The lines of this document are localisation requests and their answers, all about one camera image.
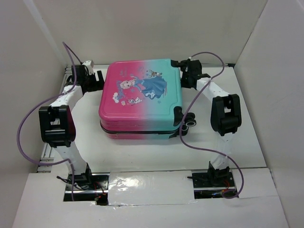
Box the pink children's suitcase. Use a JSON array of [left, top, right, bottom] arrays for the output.
[[98, 59, 197, 139]]

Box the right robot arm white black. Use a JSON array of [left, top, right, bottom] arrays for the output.
[[180, 59, 242, 187]]

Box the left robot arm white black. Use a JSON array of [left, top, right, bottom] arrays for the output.
[[38, 60, 105, 190]]

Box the shiny white taped sheet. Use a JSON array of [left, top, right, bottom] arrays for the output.
[[108, 171, 195, 206]]

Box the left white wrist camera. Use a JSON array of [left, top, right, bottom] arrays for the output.
[[82, 60, 94, 74]]

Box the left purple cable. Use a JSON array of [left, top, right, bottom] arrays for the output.
[[17, 41, 83, 201]]

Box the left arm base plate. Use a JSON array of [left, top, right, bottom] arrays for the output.
[[73, 173, 110, 206]]

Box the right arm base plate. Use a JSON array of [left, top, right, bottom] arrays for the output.
[[187, 172, 237, 200]]

